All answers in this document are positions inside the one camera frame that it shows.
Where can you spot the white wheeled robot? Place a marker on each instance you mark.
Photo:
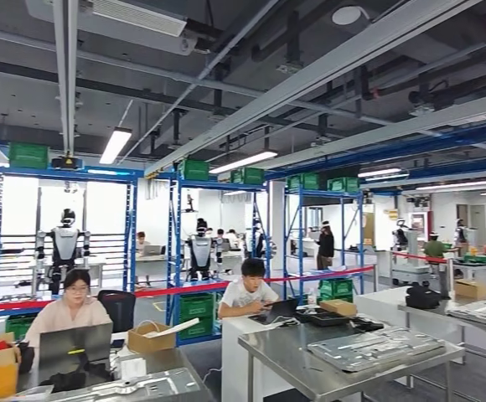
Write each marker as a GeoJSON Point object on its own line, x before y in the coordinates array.
{"type": "Point", "coordinates": [410, 272]}

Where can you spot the green plastic crate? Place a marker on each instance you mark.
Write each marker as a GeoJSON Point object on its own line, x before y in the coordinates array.
{"type": "Point", "coordinates": [253, 176]}
{"type": "Point", "coordinates": [196, 306]}
{"type": "Point", "coordinates": [336, 185]}
{"type": "Point", "coordinates": [218, 310]}
{"type": "Point", "coordinates": [28, 156]}
{"type": "Point", "coordinates": [352, 185]}
{"type": "Point", "coordinates": [196, 170]}
{"type": "Point", "coordinates": [310, 181]}
{"type": "Point", "coordinates": [20, 327]}
{"type": "Point", "coordinates": [236, 177]}
{"type": "Point", "coordinates": [294, 183]}
{"type": "Point", "coordinates": [335, 291]}
{"type": "Point", "coordinates": [196, 329]}

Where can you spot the ceiling light bar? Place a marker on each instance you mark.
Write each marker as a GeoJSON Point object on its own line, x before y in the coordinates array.
{"type": "Point", "coordinates": [456, 185]}
{"type": "Point", "coordinates": [115, 145]}
{"type": "Point", "coordinates": [379, 172]}
{"type": "Point", "coordinates": [243, 162]}

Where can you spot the stainless steel table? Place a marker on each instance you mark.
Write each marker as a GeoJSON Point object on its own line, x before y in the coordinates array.
{"type": "Point", "coordinates": [276, 355]}
{"type": "Point", "coordinates": [435, 316]}

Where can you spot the white sheet strip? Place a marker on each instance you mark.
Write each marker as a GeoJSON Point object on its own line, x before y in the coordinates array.
{"type": "Point", "coordinates": [176, 328]}

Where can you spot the flat cardboard box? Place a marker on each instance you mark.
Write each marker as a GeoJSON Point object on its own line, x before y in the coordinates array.
{"type": "Point", "coordinates": [339, 308]}

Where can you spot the black plastic tray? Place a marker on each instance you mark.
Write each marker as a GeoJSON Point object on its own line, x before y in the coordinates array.
{"type": "Point", "coordinates": [305, 313]}
{"type": "Point", "coordinates": [331, 321]}

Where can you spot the black laptop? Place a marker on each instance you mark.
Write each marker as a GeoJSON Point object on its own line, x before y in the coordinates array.
{"type": "Point", "coordinates": [283, 309]}

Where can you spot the grey ceiling rail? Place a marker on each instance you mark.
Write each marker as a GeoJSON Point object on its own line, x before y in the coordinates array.
{"type": "Point", "coordinates": [66, 77]}

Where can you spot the open cardboard box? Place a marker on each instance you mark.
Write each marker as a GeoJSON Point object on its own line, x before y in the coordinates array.
{"type": "Point", "coordinates": [150, 344]}

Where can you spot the red barrier belt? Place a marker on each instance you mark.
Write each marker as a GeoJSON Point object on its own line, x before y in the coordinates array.
{"type": "Point", "coordinates": [163, 291]}
{"type": "Point", "coordinates": [418, 258]}

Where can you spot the black and yellow hoist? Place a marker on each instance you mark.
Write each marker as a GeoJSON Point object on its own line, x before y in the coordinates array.
{"type": "Point", "coordinates": [67, 163]}

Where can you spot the grey laptop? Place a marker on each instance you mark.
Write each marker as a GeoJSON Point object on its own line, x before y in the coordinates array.
{"type": "Point", "coordinates": [75, 347]}

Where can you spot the small cardboard box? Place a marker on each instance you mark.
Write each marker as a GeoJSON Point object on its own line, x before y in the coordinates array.
{"type": "Point", "coordinates": [471, 291]}

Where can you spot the black office chair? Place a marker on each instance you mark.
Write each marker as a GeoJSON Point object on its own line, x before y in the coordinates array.
{"type": "Point", "coordinates": [119, 310]}

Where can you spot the silver humanoid robot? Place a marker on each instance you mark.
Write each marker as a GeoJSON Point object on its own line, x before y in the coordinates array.
{"type": "Point", "coordinates": [63, 244]}
{"type": "Point", "coordinates": [201, 252]}

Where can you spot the blue overhead beam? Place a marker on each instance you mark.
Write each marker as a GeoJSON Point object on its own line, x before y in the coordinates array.
{"type": "Point", "coordinates": [435, 143]}

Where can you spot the person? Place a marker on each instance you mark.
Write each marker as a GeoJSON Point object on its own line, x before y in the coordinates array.
{"type": "Point", "coordinates": [326, 247]}
{"type": "Point", "coordinates": [243, 294]}
{"type": "Point", "coordinates": [143, 244]}
{"type": "Point", "coordinates": [63, 319]}
{"type": "Point", "coordinates": [232, 239]}
{"type": "Point", "coordinates": [220, 238]}
{"type": "Point", "coordinates": [435, 248]}

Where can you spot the black bag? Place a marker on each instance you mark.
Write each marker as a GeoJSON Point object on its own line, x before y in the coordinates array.
{"type": "Point", "coordinates": [423, 297]}

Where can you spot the dark humanoid robot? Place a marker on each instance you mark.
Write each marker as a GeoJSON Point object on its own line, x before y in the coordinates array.
{"type": "Point", "coordinates": [258, 241]}

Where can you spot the grey sheet metal part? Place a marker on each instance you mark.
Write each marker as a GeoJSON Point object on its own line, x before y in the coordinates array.
{"type": "Point", "coordinates": [372, 349]}
{"type": "Point", "coordinates": [142, 388]}
{"type": "Point", "coordinates": [481, 312]}

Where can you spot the light work table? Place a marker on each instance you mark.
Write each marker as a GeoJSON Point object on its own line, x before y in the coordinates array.
{"type": "Point", "coordinates": [159, 360]}

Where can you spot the round white ceiling fixture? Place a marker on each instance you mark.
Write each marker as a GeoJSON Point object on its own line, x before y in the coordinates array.
{"type": "Point", "coordinates": [346, 15]}

